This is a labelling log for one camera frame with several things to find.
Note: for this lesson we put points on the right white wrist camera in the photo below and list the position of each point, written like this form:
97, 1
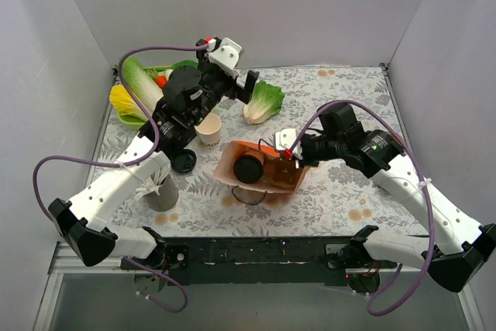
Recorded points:
288, 146

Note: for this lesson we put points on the loose green lettuce head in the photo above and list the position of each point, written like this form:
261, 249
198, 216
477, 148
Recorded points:
266, 102

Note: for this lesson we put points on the floral table mat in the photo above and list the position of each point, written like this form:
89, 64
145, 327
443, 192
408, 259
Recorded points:
332, 200

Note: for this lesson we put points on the yellow cabbage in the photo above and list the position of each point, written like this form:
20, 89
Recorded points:
124, 104

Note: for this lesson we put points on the green bok choy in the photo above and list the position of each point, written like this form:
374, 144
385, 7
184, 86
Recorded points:
184, 63

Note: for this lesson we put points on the orange carrot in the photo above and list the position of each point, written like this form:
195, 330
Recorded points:
161, 81

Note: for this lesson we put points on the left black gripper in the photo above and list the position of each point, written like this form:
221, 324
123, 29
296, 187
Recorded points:
235, 87

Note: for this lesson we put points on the white radish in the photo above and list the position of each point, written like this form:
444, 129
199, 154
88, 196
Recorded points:
167, 73

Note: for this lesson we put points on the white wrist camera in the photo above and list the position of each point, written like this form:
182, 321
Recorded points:
288, 146
225, 54

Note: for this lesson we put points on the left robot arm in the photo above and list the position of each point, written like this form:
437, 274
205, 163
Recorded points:
190, 94

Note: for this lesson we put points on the black plastic cup lid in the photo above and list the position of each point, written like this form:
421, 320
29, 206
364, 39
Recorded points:
248, 169

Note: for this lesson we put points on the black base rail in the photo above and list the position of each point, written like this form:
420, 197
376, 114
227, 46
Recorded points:
252, 260

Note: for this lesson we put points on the orange paper bag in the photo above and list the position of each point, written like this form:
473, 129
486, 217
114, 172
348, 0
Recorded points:
248, 194

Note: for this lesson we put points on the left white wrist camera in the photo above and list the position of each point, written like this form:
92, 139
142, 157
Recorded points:
225, 54

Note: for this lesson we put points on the napa cabbage green white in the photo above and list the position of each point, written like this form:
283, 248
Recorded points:
143, 86

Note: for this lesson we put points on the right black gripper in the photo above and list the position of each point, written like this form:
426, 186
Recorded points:
306, 153

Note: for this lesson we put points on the grey straw holder cup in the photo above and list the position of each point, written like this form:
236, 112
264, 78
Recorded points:
166, 197

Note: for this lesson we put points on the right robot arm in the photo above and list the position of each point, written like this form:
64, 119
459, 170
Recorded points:
457, 245

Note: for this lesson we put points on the green vegetable tray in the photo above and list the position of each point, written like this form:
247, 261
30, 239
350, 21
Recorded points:
153, 72

